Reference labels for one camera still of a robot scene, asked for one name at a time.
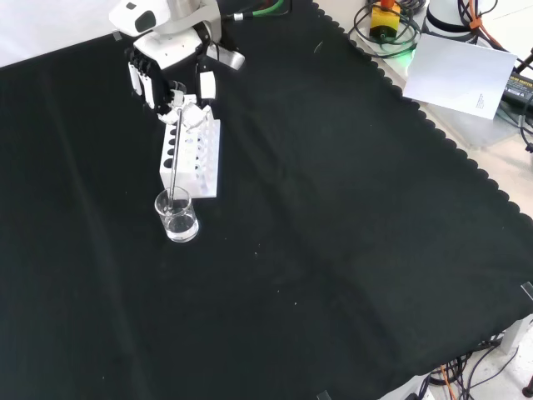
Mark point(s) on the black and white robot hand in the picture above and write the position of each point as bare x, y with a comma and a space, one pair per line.
170, 48

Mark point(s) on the clear glass rod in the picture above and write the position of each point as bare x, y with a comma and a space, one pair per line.
175, 158

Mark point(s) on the white test tube rack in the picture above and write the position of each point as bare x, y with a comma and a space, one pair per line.
206, 166

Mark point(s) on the clear tape piece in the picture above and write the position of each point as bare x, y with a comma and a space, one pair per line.
323, 395
117, 36
527, 291

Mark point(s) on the small clear glass beaker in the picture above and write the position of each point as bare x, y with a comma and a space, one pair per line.
179, 225

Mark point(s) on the black bench cloth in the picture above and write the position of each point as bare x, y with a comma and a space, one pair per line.
291, 208

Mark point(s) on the yellow stop button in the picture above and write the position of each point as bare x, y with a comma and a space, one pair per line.
384, 18

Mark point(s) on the pale board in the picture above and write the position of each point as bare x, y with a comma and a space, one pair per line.
458, 75

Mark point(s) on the black power adapter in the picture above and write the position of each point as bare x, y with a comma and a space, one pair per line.
519, 88

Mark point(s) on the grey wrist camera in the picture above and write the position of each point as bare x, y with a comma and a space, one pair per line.
231, 58

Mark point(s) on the white bench frame bracket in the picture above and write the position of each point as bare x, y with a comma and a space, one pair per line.
514, 335

